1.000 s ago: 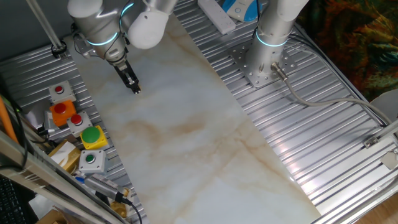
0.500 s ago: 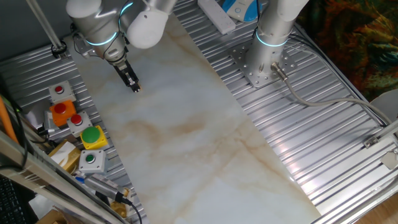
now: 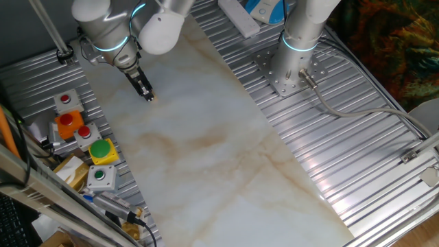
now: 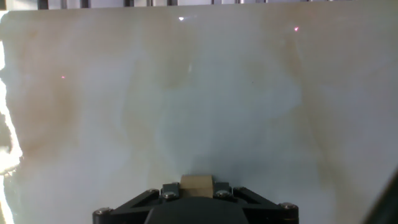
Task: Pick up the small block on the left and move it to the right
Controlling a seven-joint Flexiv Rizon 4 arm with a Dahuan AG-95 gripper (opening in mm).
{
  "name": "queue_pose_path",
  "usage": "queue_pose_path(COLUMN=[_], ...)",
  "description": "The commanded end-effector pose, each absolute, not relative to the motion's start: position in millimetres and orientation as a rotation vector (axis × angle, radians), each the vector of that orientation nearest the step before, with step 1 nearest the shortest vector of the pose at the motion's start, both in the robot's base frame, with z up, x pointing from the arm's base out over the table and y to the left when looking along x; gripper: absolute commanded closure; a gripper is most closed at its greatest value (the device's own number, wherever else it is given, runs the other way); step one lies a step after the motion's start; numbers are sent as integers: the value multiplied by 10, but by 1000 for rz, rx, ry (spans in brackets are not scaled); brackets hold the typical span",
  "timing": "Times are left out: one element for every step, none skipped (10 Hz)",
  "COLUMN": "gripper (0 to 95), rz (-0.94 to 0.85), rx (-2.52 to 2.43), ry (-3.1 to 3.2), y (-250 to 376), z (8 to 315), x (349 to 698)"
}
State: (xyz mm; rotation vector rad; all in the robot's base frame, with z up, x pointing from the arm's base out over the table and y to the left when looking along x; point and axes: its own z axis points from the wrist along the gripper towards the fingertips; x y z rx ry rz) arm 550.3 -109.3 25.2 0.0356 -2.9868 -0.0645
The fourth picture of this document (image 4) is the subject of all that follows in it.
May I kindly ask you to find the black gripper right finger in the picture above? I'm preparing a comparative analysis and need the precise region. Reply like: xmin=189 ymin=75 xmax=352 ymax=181
xmin=213 ymin=182 xmax=300 ymax=224

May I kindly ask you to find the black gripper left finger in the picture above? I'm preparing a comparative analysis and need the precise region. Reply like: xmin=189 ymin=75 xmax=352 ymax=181
xmin=92 ymin=182 xmax=181 ymax=224

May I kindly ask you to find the small wooden cube block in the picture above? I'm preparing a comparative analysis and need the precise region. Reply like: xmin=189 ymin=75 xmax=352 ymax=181
xmin=179 ymin=174 xmax=215 ymax=199

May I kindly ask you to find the marble pattern board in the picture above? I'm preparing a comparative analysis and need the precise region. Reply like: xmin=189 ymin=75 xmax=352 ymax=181
xmin=0 ymin=0 xmax=398 ymax=224

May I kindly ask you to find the black camera cable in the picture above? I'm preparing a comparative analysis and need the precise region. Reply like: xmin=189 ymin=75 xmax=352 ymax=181
xmin=361 ymin=167 xmax=398 ymax=224

